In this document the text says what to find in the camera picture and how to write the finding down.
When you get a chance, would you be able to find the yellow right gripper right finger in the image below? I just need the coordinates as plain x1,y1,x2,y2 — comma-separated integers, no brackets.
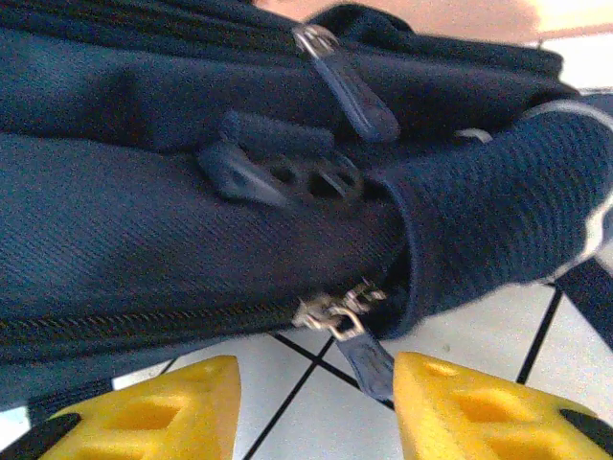
392,352,613,460

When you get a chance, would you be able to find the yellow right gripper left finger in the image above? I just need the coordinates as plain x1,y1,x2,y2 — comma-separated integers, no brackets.
0,355,241,460

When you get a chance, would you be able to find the navy blue backpack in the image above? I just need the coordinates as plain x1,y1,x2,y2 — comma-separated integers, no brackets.
0,0,613,423

